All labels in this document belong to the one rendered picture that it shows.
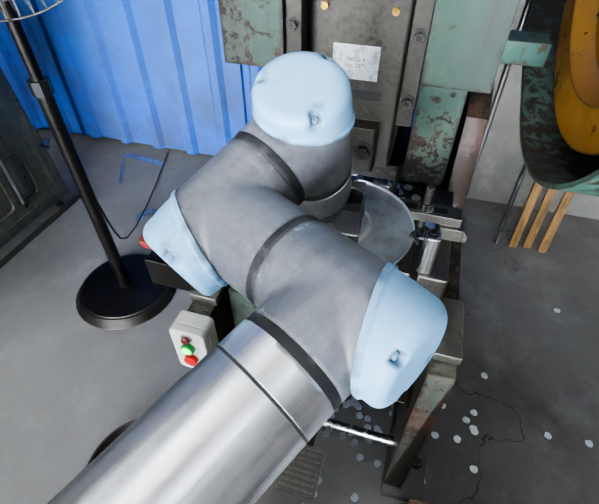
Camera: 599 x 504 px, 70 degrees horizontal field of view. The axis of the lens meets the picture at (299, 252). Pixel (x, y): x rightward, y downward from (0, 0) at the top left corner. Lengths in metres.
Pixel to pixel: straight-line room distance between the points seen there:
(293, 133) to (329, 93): 0.04
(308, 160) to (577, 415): 1.47
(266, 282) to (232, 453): 0.10
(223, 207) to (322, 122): 0.09
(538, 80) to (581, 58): 0.14
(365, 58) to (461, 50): 0.14
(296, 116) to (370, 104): 0.43
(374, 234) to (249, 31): 0.40
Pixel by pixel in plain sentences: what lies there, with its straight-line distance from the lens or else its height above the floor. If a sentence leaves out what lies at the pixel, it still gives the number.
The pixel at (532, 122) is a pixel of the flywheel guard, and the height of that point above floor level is 0.93.
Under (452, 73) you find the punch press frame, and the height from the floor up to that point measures 1.08.
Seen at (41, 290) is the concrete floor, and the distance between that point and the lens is 2.01.
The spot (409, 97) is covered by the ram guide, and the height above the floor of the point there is 1.04.
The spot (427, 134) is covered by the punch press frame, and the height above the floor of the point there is 0.83.
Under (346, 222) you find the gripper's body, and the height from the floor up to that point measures 1.01.
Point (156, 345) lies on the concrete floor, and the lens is 1.65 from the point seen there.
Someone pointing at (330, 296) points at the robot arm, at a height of 1.13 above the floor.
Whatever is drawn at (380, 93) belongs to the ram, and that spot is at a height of 1.02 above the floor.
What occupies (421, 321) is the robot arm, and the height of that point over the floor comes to 1.13.
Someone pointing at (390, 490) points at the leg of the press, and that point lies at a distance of 1.36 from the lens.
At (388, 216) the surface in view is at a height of 0.78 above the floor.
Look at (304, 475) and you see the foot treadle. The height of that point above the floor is 0.16.
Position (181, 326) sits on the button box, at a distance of 0.88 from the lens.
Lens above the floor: 1.31
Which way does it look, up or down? 44 degrees down
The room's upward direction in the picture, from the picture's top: straight up
